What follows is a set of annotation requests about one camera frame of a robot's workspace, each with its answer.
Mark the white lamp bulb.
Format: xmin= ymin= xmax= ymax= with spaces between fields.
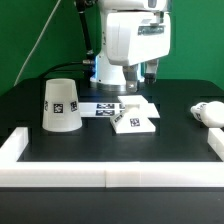
xmin=190 ymin=101 xmax=224 ymax=128

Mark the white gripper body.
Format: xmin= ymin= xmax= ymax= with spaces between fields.
xmin=100 ymin=11 xmax=171 ymax=66

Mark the white lamp base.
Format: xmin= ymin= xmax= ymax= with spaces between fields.
xmin=110 ymin=95 xmax=156 ymax=134

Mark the white lamp shade cone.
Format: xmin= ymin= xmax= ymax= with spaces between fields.
xmin=42 ymin=78 xmax=82 ymax=132

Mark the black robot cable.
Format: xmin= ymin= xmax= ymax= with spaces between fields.
xmin=39 ymin=0 xmax=98 ymax=80

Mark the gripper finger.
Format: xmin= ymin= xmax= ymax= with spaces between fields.
xmin=123 ymin=65 xmax=138 ymax=91
xmin=144 ymin=59 xmax=159 ymax=84

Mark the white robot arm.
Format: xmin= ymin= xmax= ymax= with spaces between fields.
xmin=90 ymin=0 xmax=171 ymax=92

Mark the white marker tag plate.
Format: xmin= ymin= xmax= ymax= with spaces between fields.
xmin=79 ymin=102 xmax=160 ymax=118

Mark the white U-shaped fence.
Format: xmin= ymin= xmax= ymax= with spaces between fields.
xmin=0 ymin=127 xmax=224 ymax=188

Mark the white cable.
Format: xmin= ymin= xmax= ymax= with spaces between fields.
xmin=13 ymin=0 xmax=63 ymax=87

